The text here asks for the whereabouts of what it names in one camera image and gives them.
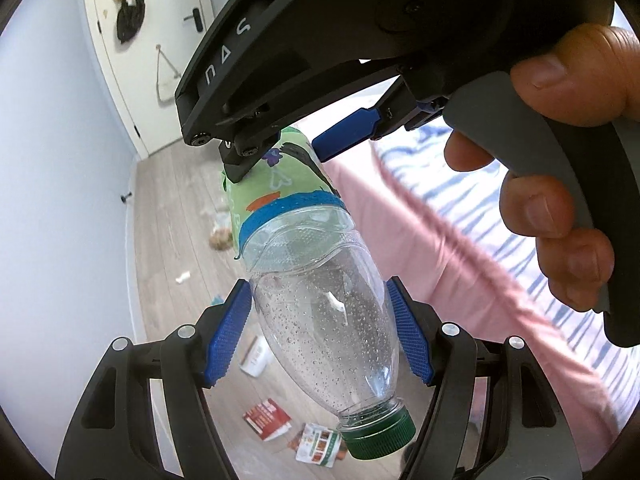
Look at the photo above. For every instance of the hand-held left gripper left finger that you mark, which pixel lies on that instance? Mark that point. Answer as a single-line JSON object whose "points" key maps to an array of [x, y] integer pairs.
{"points": [[227, 335]]}

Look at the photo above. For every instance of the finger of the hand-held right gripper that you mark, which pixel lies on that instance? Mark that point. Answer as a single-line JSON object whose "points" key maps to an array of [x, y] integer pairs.
{"points": [[240, 162], [345, 132]]}

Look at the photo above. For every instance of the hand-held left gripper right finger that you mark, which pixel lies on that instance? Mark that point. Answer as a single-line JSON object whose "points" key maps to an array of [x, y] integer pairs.
{"points": [[410, 335]]}

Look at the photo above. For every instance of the clear plastic bottle green label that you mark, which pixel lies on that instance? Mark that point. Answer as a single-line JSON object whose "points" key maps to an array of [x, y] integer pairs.
{"points": [[325, 310]]}

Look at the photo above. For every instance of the person's right hand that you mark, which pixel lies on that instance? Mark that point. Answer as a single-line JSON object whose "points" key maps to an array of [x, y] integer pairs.
{"points": [[580, 75]]}

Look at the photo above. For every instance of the small teal scrap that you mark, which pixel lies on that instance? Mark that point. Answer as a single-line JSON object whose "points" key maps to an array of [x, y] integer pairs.
{"points": [[217, 301]]}

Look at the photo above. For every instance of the white paper cup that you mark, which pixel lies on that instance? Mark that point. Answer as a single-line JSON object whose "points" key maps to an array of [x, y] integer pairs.
{"points": [[256, 357]]}

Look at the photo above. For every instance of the small white paper scrap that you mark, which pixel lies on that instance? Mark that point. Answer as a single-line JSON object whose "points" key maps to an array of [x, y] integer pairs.
{"points": [[183, 277]]}

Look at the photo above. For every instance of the bed with pink sheet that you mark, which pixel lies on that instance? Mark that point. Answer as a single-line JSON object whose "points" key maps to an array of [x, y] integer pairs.
{"points": [[450, 270]]}

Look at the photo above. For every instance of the brown crumpled paper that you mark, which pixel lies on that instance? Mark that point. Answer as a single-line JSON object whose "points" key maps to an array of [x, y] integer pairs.
{"points": [[221, 241]]}

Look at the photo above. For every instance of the red white packet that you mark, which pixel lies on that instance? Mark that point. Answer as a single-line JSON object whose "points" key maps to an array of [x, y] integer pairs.
{"points": [[267, 417]]}

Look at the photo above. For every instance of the white door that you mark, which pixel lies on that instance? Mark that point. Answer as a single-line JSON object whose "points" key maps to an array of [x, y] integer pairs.
{"points": [[145, 80]]}

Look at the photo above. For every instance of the white green snack packet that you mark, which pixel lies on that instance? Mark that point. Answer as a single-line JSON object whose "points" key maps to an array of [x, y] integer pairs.
{"points": [[315, 445]]}

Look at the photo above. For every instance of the blue white striped blanket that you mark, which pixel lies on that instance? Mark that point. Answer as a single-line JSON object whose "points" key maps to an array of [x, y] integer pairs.
{"points": [[475, 200]]}

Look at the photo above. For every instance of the black hanging bag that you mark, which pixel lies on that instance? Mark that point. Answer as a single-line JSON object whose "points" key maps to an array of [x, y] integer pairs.
{"points": [[130, 20]]}

